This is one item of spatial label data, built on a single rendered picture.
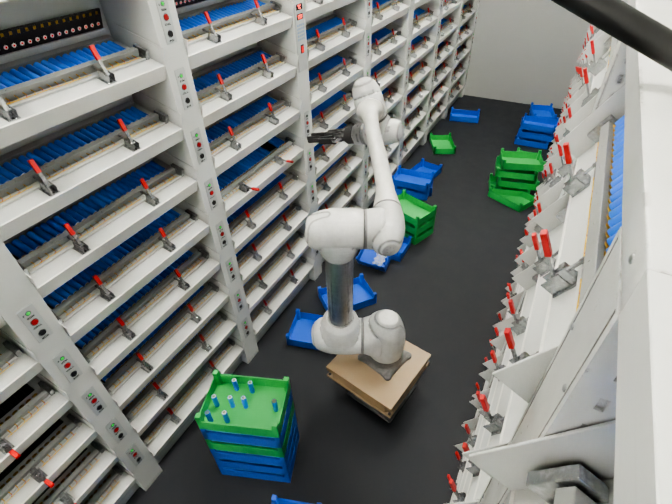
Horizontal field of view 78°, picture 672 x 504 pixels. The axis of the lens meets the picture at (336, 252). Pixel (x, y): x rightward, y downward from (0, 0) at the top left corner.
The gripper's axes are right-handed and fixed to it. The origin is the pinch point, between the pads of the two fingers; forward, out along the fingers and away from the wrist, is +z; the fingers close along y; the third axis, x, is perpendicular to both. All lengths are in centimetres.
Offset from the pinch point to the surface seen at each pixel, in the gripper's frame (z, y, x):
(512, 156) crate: -52, -179, 96
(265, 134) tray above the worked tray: 11.0, 19.3, -10.4
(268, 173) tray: 17.2, 19.3, 7.7
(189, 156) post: 10, 61, -20
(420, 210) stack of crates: -6, -89, 92
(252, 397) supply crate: -3, 93, 66
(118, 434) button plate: 30, 127, 56
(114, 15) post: 14, 61, -64
